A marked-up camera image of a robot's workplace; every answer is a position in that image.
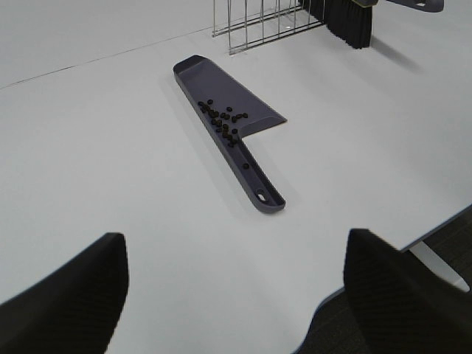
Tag chrome wire dish rack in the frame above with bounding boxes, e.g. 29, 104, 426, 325
212, 0, 324, 56

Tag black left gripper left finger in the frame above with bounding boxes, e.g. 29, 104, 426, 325
1, 233, 129, 353

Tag pile of coffee beans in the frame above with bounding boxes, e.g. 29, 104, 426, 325
192, 98, 251, 173

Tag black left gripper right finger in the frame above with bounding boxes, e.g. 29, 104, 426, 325
343, 229, 471, 353

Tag white table leg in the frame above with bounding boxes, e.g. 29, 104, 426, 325
409, 241, 471, 292

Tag grey hand brush black bristles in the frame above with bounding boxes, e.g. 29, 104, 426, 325
300, 0, 445, 49

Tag grey plastic dustpan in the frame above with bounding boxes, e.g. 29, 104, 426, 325
173, 55, 287, 214

